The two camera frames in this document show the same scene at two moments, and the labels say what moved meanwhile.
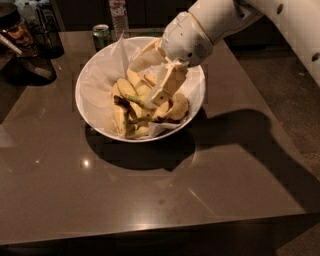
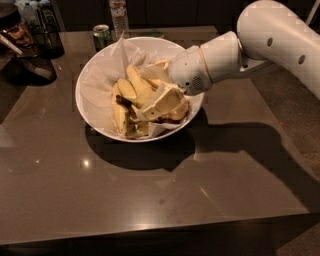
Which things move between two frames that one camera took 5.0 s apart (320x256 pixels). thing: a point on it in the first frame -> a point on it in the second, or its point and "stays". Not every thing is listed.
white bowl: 131,90 stays
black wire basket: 45,34 stays
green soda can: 101,34 stays
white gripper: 185,39 -> 187,70
